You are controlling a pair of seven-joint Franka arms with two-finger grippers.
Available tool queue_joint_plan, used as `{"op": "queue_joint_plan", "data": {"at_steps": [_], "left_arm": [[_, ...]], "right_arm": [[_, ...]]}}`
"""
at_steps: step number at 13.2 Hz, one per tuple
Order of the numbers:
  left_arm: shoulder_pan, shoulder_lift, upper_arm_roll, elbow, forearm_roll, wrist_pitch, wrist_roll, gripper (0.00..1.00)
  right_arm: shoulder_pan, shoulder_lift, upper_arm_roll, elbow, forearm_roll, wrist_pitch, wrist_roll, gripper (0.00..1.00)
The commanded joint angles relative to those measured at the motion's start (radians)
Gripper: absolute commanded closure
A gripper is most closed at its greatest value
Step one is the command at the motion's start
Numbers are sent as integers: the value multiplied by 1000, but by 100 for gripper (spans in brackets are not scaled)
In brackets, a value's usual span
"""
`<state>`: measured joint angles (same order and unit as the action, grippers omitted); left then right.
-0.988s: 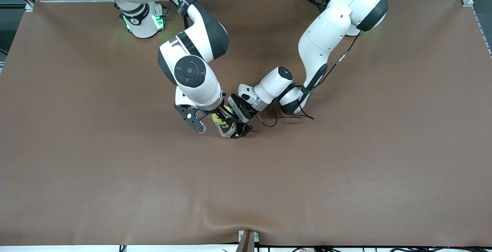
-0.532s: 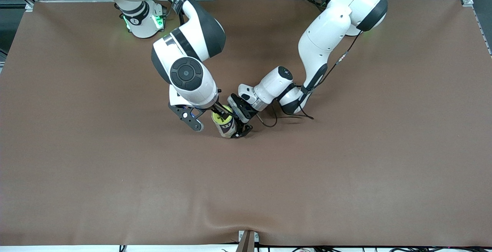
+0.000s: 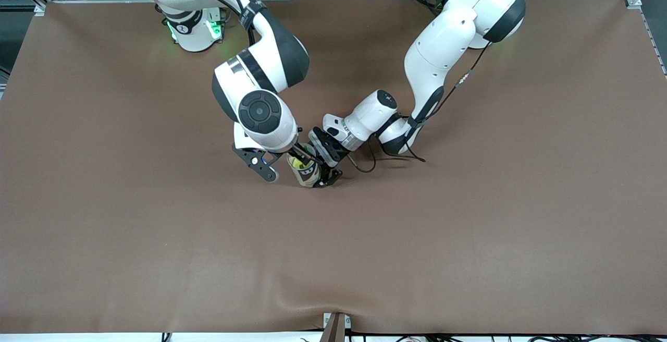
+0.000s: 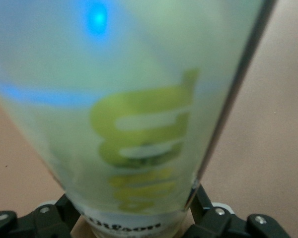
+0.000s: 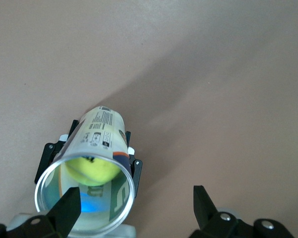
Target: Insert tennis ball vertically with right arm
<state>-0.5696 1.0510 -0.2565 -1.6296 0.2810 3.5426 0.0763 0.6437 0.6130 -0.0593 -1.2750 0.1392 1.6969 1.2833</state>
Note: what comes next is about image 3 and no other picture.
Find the clear tennis ball can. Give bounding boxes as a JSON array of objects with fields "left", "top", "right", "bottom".
[{"left": 286, "top": 143, "right": 323, "bottom": 188}]

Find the brown table mat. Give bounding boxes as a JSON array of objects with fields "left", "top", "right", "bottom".
[{"left": 0, "top": 0, "right": 667, "bottom": 335}]

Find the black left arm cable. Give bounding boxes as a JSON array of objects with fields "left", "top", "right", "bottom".
[{"left": 347, "top": 0, "right": 540, "bottom": 174}]

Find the grey metal table bracket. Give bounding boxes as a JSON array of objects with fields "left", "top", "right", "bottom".
[{"left": 322, "top": 312, "right": 352, "bottom": 342}]

